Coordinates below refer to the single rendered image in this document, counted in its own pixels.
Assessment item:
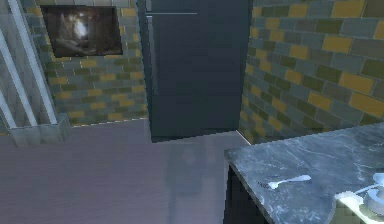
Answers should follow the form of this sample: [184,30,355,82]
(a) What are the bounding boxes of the grey fridge handle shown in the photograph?
[145,14,160,97]

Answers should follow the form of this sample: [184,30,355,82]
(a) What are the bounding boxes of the grey marble kitchen counter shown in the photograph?
[222,121,384,224]

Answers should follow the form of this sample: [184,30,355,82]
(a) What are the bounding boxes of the white sink tap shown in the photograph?
[352,172,384,218]

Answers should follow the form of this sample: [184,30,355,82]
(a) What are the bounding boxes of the white framed window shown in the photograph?
[0,0,72,148]

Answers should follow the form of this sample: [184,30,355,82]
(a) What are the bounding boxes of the dark grey fridge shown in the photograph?
[137,0,253,144]

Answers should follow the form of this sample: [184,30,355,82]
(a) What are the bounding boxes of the dark framed wall picture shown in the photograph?
[40,5,124,59]

